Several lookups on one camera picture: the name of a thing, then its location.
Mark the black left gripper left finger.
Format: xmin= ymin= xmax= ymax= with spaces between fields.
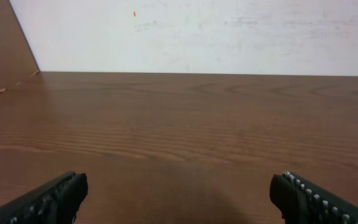
xmin=0 ymin=171 xmax=88 ymax=224

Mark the brown wooden side panel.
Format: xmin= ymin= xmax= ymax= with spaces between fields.
xmin=0 ymin=0 xmax=40 ymax=93

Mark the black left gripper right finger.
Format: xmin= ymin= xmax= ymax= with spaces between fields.
xmin=270 ymin=171 xmax=358 ymax=224

